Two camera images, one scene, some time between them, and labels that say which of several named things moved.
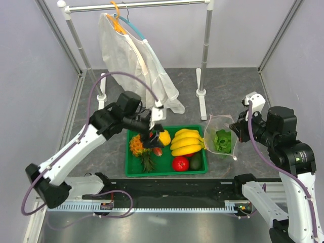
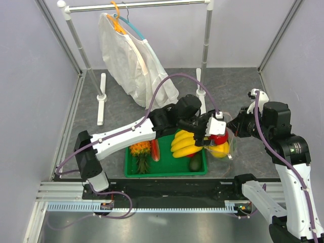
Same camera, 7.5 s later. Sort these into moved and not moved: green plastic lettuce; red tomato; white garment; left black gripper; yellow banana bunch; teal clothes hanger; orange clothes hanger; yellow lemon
Moved: yellow lemon; green plastic lettuce; left black gripper; red tomato
Not moved: yellow banana bunch; teal clothes hanger; white garment; orange clothes hanger
